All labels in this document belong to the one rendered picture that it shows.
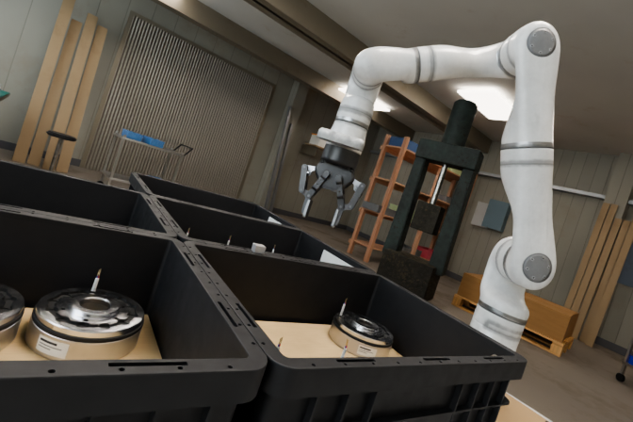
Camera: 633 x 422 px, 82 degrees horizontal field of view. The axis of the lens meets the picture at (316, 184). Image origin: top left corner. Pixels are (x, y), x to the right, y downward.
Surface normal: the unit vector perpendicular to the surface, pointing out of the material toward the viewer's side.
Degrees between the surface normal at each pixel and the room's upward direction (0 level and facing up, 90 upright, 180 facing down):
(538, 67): 95
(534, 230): 89
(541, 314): 90
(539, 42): 92
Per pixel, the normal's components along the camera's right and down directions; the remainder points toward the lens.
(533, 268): -0.14, 0.03
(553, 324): -0.62, -0.20
